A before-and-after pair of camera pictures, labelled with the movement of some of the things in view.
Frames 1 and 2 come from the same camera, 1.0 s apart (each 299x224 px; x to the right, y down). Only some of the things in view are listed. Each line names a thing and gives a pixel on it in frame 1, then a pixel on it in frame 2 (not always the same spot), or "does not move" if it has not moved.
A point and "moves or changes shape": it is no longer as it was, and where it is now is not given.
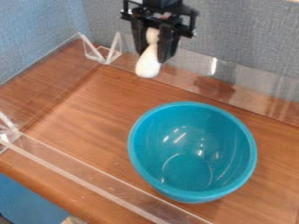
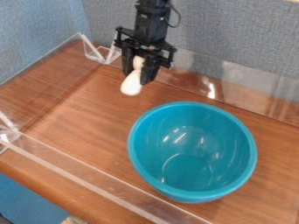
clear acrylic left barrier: (31, 91) does not move
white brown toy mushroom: (147, 65) moves or changes shape
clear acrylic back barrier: (259, 88) does not move
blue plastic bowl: (194, 150) does not move
